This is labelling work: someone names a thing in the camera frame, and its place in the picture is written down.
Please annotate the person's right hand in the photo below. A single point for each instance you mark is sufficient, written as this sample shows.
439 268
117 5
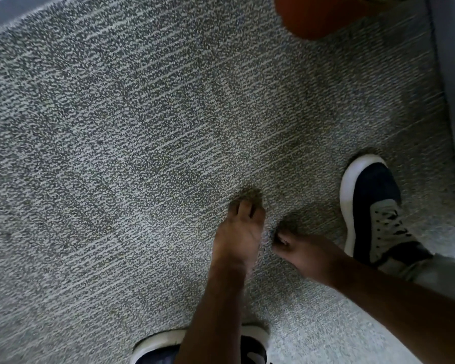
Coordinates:
311 255

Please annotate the person's left hand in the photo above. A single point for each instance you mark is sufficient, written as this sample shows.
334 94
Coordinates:
239 236

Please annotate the person's right fingers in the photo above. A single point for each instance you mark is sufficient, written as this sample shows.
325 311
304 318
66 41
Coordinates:
283 241

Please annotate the person's left fingers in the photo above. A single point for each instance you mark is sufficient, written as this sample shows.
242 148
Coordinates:
247 212

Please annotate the person's left forearm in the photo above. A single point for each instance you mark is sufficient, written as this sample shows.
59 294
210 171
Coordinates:
218 314

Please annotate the person's right forearm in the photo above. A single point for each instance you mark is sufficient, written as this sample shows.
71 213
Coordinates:
402 318

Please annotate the navy white right sneaker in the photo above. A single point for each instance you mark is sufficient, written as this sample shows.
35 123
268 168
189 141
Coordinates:
375 216

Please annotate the navy white sneaker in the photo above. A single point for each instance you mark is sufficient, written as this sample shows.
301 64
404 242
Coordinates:
163 350
375 216

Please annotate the grey trouser leg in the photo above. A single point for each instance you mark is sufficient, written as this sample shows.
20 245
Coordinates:
436 276

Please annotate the navy white left sneaker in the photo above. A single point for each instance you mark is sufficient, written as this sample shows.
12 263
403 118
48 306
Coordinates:
163 350

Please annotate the orange round object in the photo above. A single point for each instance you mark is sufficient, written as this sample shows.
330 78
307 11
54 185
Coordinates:
318 15

